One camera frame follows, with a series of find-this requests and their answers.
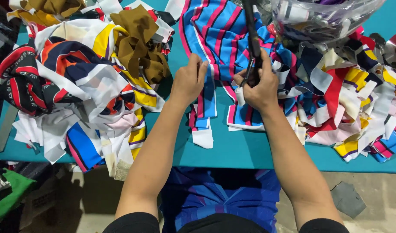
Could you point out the person's right hand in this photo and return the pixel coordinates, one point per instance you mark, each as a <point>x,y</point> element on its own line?
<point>262,92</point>

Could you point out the long blue striped fabric strip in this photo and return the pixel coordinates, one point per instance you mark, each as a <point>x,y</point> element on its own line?
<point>204,110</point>

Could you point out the heap of cut fabric strips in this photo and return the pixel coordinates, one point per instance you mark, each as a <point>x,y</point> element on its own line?
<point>343,106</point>

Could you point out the clear plastic bag of scraps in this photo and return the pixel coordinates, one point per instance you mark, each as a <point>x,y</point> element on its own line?
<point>317,16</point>

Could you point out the blue pink striped fabric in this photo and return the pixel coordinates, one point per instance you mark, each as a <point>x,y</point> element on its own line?
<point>217,35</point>

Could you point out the mustard yellow fabric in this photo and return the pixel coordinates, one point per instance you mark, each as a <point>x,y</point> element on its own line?
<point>42,11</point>

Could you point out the green fabric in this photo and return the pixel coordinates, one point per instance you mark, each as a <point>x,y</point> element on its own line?
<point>12,192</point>

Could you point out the person's blue garment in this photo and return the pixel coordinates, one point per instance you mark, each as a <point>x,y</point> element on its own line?
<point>217,197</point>

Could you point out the grey metal ruler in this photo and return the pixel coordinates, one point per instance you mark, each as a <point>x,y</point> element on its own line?
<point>5,127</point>

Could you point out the brown fabric piece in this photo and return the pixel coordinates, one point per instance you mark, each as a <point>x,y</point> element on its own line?
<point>138,45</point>

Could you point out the black scissors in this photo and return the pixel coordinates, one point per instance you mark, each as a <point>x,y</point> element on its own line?
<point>252,35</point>

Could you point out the grey fabric scrap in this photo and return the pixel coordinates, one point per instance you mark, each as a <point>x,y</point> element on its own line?
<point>348,200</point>

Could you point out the heap of mixed printed fabrics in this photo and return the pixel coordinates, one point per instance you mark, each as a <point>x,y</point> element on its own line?
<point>75,84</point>

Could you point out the short blue striped fabric piece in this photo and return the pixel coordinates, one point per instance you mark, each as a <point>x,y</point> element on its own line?
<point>241,117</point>

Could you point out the person's left hand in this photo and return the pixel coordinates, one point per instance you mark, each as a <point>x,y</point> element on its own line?
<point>186,84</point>

